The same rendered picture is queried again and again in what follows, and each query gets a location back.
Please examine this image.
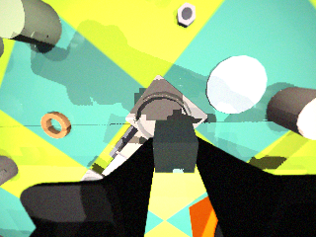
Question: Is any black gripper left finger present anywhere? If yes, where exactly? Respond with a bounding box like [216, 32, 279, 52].
[20, 137, 154, 237]

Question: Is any white hex nut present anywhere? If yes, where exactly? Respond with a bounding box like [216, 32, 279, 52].
[177, 2, 196, 28]

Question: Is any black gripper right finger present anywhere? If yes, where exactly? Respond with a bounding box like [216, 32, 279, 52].
[196, 136, 316, 237]

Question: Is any tan ring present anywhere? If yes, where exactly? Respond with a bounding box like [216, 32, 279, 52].
[41, 112, 71, 138]

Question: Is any white cylinder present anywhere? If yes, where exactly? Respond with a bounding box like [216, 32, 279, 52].
[0, 155, 19, 186]

